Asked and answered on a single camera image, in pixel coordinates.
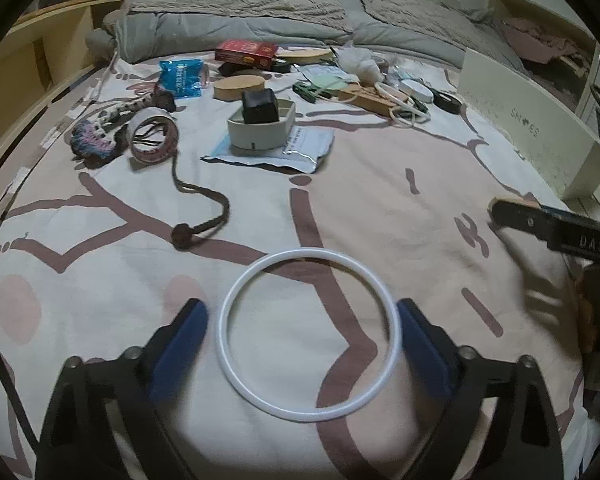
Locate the white paper packet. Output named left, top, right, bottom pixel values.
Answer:
left=295, top=62, right=341, bottom=81

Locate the round wooden lid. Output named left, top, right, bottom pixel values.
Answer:
left=276, top=47, right=332, bottom=63

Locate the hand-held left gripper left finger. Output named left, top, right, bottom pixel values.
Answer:
left=35, top=297, right=210, bottom=480

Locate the clear plastic wrapper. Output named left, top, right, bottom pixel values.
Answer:
left=382, top=57, right=421, bottom=83

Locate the person's right hand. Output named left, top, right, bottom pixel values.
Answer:
left=577, top=262, right=600, bottom=356

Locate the silver white pouch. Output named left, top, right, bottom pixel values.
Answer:
left=201, top=126, right=335, bottom=175

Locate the black tape roll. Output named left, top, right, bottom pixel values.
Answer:
left=431, top=91, right=463, bottom=115

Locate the grey green tray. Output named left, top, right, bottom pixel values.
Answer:
left=226, top=97, right=299, bottom=151

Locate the white fluffy plush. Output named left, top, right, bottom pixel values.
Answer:
left=337, top=45, right=386, bottom=83

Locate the white round lid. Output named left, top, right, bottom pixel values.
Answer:
left=397, top=79, right=435, bottom=103

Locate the white shoe box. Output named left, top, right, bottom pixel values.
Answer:
left=459, top=47, right=600, bottom=201

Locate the blue plastic packet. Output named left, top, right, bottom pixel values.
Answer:
left=159, top=58, right=210, bottom=100

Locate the wooden block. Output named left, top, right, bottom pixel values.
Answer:
left=497, top=194, right=542, bottom=211

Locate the round wooden box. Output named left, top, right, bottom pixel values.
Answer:
left=213, top=74, right=267, bottom=102

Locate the white ring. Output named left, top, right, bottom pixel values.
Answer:
left=216, top=247, right=404, bottom=421

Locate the green clip with white cord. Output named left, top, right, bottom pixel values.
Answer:
left=375, top=82, right=432, bottom=127
left=292, top=82, right=348, bottom=103

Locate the printed bed sheet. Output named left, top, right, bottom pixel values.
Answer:
left=0, top=47, right=600, bottom=480

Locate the red box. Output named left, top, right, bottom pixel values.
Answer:
left=215, top=40, right=280, bottom=70

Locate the grey beige folded duvet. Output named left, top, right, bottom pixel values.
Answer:
left=87, top=0, right=526, bottom=68

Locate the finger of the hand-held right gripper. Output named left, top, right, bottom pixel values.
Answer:
left=487, top=199, right=552, bottom=241
left=535, top=202, right=600, bottom=235

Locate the printed wooden box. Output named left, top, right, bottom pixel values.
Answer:
left=339, top=84, right=411, bottom=111

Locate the light green round lid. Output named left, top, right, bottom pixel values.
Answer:
left=307, top=72, right=353, bottom=95

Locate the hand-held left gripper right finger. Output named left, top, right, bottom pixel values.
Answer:
left=396, top=297, right=566, bottom=480

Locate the brown braided cord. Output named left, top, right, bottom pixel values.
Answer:
left=130, top=120, right=231, bottom=253

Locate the wooden bed frame shelf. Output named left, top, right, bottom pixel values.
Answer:
left=0, top=0, right=128, bottom=181

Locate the multicolour knitted pouch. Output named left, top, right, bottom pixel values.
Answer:
left=71, top=119, right=118, bottom=161

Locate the pink clothes pile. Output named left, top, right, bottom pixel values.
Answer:
left=500, top=15, right=596, bottom=68

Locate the beige tape roll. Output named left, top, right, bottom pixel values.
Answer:
left=129, top=107, right=181, bottom=165

